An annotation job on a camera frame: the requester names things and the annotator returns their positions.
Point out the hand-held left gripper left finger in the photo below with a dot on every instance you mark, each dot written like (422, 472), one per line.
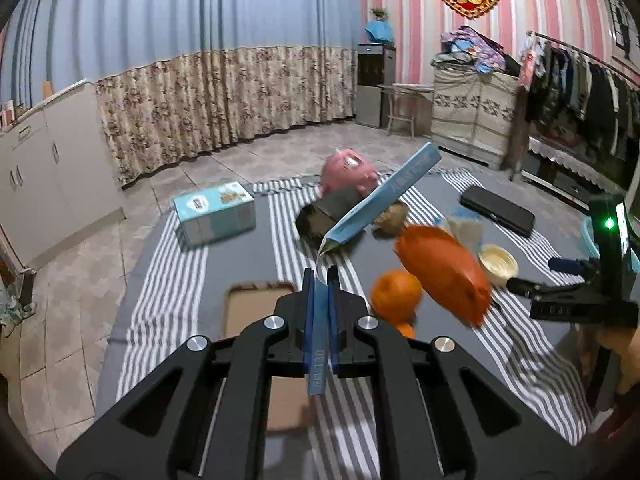
(315, 330)

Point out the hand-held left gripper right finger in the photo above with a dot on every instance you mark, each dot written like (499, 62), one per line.
(334, 330)

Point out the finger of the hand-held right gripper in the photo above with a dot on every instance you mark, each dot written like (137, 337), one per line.
(570, 266)
(545, 287)

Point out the light blue plastic basket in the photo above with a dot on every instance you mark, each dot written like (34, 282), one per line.
(590, 237)

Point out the orange snack packet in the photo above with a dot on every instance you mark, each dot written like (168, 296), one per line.
(442, 272)

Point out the long blue paper packet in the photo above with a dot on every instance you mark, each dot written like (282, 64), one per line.
(380, 195)

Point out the person's right hand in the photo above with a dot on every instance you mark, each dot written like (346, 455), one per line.
(622, 360)

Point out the white round cup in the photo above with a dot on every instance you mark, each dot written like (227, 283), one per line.
(497, 264)

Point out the brown cardboard sheet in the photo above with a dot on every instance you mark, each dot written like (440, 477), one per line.
(250, 310)

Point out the large orange tangerine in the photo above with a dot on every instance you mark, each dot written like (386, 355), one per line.
(396, 295)

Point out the black flat case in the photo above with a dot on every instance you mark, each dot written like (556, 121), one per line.
(497, 209)

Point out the grey striped blanket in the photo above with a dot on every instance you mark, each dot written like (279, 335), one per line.
(240, 270)

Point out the white milk carton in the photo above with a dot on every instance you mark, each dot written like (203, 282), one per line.
(466, 230)

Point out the low bench with lace cloth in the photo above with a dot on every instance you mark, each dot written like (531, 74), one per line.
(565, 162)

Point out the dark rectangular block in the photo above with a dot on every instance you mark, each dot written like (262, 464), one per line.
(325, 212)

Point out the brown plush toy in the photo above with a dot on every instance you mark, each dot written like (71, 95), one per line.
(392, 219)

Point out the light blue tissue box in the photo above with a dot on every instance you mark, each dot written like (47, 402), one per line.
(215, 212)

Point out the pink piggy bank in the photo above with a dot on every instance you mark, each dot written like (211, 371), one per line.
(347, 170)

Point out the rack of hanging clothes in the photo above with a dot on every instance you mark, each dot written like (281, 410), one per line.
(580, 90)

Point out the cloth-covered cabinet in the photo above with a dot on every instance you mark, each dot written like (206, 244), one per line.
(472, 110)

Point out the small metal stool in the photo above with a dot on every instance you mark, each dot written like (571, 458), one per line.
(405, 107)

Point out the pile of folded clothes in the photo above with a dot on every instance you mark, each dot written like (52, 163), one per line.
(470, 50)

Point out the grey water dispenser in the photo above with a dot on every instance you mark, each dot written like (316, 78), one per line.
(372, 85)

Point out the blue floral curtain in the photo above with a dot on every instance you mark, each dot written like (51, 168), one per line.
(200, 60)

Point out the blue cloth cover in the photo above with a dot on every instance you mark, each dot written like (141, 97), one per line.
(379, 31)

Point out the grey side cabinet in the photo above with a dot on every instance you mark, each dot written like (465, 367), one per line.
(55, 175)

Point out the small potted plant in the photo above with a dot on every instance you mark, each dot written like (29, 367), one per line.
(378, 13)

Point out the framed wall picture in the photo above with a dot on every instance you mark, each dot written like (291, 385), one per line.
(620, 20)

